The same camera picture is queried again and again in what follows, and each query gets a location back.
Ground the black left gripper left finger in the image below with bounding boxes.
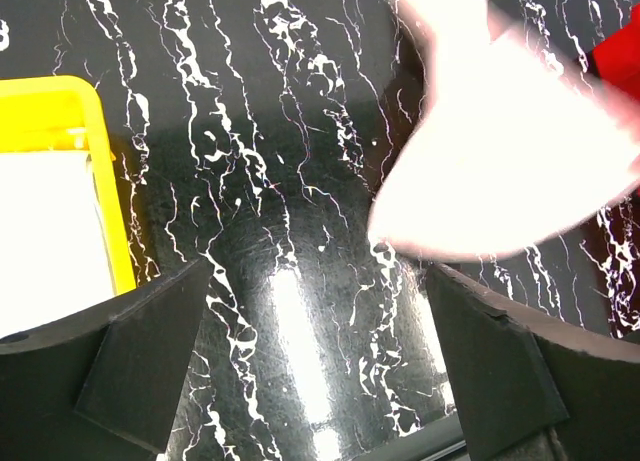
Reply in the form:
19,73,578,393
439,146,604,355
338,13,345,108
1,259,212,460

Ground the yellow plastic tray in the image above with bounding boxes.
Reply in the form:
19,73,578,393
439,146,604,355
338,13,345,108
1,75,136,295

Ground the red plastic tray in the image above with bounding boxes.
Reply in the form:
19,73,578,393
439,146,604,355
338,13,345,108
593,5,640,101

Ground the light blue towel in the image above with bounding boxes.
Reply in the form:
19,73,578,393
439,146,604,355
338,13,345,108
1,151,116,336

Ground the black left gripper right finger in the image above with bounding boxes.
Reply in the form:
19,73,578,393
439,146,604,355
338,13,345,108
426,264,639,460

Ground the pink towel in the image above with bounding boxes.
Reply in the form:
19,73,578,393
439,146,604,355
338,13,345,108
367,0,639,262

